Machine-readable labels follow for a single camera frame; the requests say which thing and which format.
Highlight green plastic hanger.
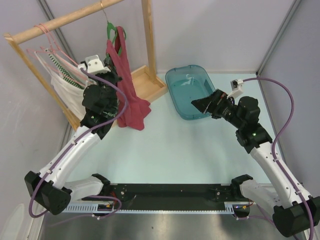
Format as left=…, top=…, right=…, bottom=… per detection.
left=100, top=1, right=122, bottom=56

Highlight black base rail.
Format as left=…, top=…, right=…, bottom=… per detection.
left=101, top=183, right=249, bottom=206

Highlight white cable duct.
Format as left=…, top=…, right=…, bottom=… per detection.
left=62, top=200, right=253, bottom=215

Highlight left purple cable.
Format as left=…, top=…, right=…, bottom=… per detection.
left=28, top=67, right=130, bottom=222

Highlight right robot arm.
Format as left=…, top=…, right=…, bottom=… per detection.
left=191, top=89, right=320, bottom=237

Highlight white tank top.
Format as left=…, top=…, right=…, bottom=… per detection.
left=35, top=52, right=86, bottom=120

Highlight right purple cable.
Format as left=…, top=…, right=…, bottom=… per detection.
left=241, top=77, right=316, bottom=240

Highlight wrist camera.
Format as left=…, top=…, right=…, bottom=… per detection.
left=227, top=79, right=244, bottom=99
left=77, top=54, right=111, bottom=75

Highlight red tank top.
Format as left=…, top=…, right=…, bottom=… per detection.
left=106, top=26, right=152, bottom=131

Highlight green striped tank top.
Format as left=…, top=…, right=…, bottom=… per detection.
left=44, top=48, right=85, bottom=90

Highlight teal plastic bin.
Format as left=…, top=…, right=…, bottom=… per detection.
left=165, top=64, right=216, bottom=121

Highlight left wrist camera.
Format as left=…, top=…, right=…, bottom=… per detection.
left=77, top=54, right=111, bottom=75

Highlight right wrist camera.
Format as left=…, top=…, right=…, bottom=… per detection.
left=227, top=79, right=244, bottom=99

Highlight wooden clothes rack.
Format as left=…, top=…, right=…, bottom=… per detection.
left=3, top=0, right=168, bottom=130

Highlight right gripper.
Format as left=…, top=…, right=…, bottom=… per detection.
left=191, top=89, right=244, bottom=129

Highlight purple cable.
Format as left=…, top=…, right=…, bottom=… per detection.
left=241, top=77, right=316, bottom=240
left=28, top=67, right=130, bottom=222

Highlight pink wire hanger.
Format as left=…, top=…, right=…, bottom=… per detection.
left=35, top=23, right=87, bottom=86
left=26, top=23, right=95, bottom=90

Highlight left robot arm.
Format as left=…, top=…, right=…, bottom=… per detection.
left=24, top=55, right=124, bottom=218

